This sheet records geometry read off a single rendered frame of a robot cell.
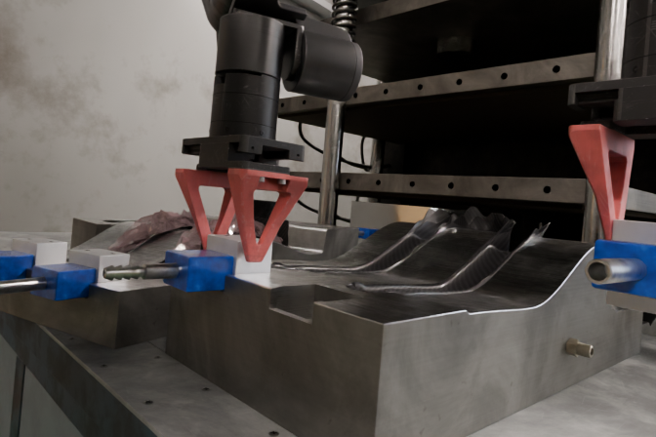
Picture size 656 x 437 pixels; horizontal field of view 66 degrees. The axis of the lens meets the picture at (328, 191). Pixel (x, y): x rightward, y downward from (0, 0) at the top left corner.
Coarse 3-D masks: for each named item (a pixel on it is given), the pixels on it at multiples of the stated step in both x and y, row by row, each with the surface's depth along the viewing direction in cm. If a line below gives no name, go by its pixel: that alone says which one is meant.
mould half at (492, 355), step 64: (448, 256) 55; (512, 256) 52; (576, 256) 48; (192, 320) 44; (256, 320) 37; (320, 320) 32; (384, 320) 29; (448, 320) 33; (512, 320) 39; (576, 320) 48; (640, 320) 62; (256, 384) 36; (320, 384) 32; (384, 384) 28; (448, 384) 33; (512, 384) 39
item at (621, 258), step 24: (600, 240) 28; (624, 240) 31; (648, 240) 30; (600, 264) 24; (624, 264) 24; (648, 264) 27; (600, 288) 28; (624, 288) 27; (648, 288) 26; (648, 312) 30
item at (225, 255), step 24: (216, 240) 43; (240, 240) 42; (120, 264) 37; (144, 264) 38; (168, 264) 39; (192, 264) 39; (216, 264) 40; (240, 264) 41; (264, 264) 43; (192, 288) 39; (216, 288) 40
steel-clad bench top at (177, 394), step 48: (0, 240) 115; (144, 384) 39; (192, 384) 40; (576, 384) 48; (624, 384) 49; (192, 432) 32; (240, 432) 33; (288, 432) 33; (480, 432) 36; (528, 432) 36; (576, 432) 37; (624, 432) 38
